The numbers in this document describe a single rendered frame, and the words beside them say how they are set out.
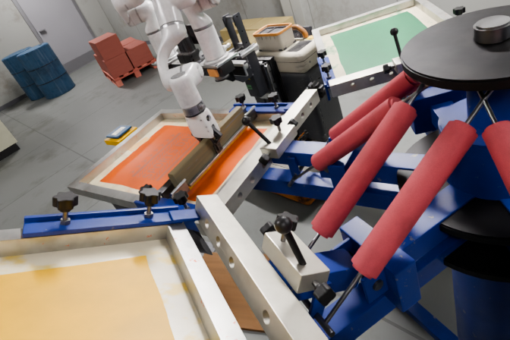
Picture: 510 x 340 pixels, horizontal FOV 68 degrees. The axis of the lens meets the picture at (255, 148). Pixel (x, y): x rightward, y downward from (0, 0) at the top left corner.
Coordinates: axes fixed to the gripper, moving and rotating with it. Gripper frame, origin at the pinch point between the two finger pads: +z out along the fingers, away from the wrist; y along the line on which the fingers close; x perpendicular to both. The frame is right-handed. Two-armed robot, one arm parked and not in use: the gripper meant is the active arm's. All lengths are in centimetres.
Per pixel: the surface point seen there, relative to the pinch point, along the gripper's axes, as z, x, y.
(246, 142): 5.9, -11.2, -5.3
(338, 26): 4, -115, -1
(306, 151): -2.7, 1.9, -39.7
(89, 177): 4, 21, 56
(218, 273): 99, -4, 51
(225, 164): 5.9, 1.9, -4.8
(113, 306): -19, 64, -39
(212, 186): 5.9, 13.1, -7.4
